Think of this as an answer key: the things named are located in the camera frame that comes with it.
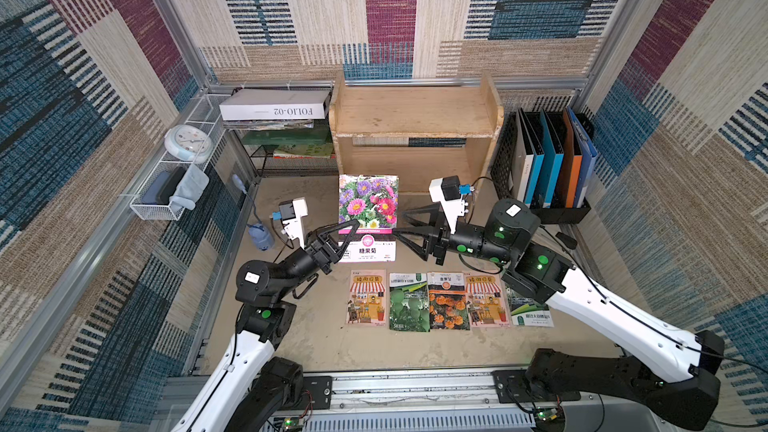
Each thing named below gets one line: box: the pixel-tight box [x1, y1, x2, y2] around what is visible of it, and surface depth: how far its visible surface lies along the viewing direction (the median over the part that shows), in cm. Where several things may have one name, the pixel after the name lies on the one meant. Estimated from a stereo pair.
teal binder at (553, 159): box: [539, 109, 565, 208], surface depth 90 cm
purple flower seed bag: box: [338, 174, 399, 263], surface depth 59 cm
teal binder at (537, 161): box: [519, 108, 545, 207], surface depth 89 cm
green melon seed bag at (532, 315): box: [510, 300, 555, 328], surface depth 86 cm
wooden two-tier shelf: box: [328, 72, 505, 193], surface depth 78 cm
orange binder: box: [559, 108, 583, 208], surface depth 91 cm
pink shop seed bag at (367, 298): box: [346, 269, 387, 326], surface depth 89 cm
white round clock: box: [164, 124, 214, 164], surface depth 76 cm
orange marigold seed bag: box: [427, 272, 470, 330], surface depth 89 cm
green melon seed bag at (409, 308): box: [389, 272, 430, 332], surface depth 89 cm
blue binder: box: [567, 106, 598, 208], surface depth 89 cm
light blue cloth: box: [169, 164, 210, 214], surface depth 70 cm
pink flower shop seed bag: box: [464, 273, 511, 327], surface depth 87 cm
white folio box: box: [219, 90, 332, 121], surface depth 81 cm
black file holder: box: [576, 113, 595, 140], surface depth 100 cm
